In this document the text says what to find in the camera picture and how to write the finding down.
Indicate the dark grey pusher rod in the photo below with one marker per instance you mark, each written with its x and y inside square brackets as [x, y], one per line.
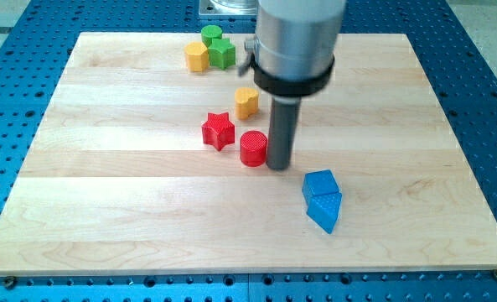
[281, 133]

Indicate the black clamp ring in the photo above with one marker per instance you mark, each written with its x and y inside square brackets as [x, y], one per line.
[280, 87]

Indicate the blue triangle block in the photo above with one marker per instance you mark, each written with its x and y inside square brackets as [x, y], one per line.
[324, 210]

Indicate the yellow heart block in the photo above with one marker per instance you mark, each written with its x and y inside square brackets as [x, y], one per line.
[246, 102]

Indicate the red cylinder block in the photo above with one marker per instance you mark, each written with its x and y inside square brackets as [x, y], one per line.
[253, 151]

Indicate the red star block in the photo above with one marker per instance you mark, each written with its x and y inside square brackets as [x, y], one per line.
[218, 130]

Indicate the green star block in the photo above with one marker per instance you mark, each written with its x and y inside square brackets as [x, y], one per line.
[222, 53]

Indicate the blue cube block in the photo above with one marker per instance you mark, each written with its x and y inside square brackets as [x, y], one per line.
[319, 183]

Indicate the green cylinder block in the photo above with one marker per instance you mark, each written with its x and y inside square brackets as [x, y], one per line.
[209, 33]

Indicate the yellow hexagon block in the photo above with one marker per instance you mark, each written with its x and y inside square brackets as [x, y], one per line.
[196, 56]

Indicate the light wooden board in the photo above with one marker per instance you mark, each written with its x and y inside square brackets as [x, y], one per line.
[118, 179]

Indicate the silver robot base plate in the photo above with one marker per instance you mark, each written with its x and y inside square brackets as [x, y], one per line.
[219, 8]

